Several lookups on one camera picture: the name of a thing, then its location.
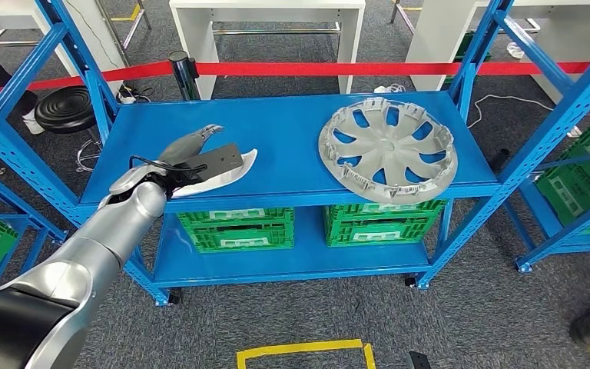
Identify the small clear plastic object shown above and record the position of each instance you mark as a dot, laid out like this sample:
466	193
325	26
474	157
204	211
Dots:
515	50

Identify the black stanchion post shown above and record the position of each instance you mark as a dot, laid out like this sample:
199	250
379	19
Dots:
183	71

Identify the silver wheel cover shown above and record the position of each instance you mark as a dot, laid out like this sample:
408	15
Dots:
386	153

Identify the white table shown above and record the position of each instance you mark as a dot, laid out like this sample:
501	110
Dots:
432	46
264	5

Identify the blue metal shelf rack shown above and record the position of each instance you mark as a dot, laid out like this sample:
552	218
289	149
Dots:
20	203
525	265
285	127

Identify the white curved plastic car part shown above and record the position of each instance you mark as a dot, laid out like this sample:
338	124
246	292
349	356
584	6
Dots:
213	184

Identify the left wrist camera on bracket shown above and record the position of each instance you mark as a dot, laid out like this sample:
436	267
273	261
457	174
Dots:
218	160

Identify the black robot plate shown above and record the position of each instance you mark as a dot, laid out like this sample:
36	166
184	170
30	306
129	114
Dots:
419	360

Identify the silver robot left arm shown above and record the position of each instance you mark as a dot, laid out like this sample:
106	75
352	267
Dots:
71	265

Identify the white pillar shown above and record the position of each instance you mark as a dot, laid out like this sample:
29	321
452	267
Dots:
91	35

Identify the black round stool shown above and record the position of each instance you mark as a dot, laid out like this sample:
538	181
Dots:
63	109

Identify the red barrier belt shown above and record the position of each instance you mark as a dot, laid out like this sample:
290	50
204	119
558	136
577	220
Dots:
45	82
325	69

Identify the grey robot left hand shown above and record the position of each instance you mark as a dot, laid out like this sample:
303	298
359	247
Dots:
185	145

